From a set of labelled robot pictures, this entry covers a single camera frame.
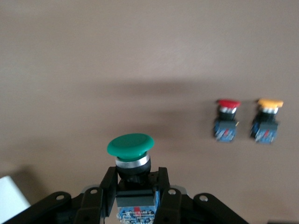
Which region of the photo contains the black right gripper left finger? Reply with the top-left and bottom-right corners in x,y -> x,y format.
0,166 -> 119,224

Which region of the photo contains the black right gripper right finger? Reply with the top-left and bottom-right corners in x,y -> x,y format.
154,166 -> 249,224

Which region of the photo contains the green mushroom push button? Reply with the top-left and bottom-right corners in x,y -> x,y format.
107,133 -> 161,224

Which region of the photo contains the white drawer cabinet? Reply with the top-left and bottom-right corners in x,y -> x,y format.
0,176 -> 31,224

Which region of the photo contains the red mushroom push button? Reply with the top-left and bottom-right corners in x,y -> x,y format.
213,98 -> 241,143

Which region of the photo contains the yellow mushroom push button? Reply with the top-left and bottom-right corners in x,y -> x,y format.
251,98 -> 284,143

